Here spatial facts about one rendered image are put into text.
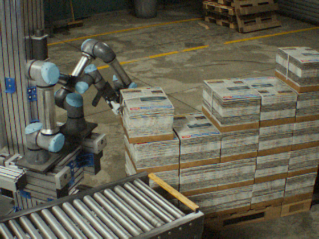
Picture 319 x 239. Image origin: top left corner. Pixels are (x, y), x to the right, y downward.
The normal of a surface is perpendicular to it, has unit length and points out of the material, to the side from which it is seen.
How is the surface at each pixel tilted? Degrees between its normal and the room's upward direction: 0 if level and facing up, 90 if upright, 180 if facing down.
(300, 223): 0
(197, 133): 1
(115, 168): 0
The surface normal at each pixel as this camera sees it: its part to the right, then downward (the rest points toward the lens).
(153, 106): 0.04, -0.90
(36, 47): -0.36, 0.38
